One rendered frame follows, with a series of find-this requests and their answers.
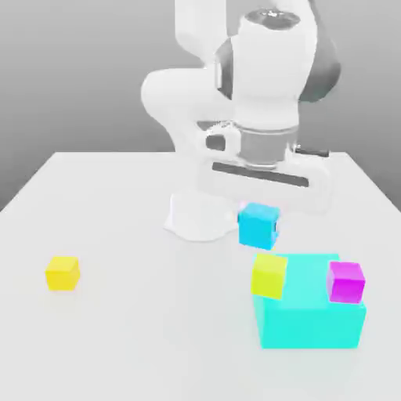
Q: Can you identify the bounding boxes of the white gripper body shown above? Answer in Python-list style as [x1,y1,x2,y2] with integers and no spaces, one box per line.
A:
[196,152,333,215]

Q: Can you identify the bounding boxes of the small lime yellow cube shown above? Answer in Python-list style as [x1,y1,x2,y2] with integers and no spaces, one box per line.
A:
[251,253,288,301]

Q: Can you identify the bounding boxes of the large turquoise box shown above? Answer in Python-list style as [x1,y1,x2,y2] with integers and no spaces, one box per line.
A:
[252,252,367,350]

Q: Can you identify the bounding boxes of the small blue cube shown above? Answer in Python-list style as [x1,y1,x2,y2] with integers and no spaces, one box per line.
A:
[237,202,280,251]

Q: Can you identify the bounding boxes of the small magenta cube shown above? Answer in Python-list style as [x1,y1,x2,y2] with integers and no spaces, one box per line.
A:
[326,261,367,305]

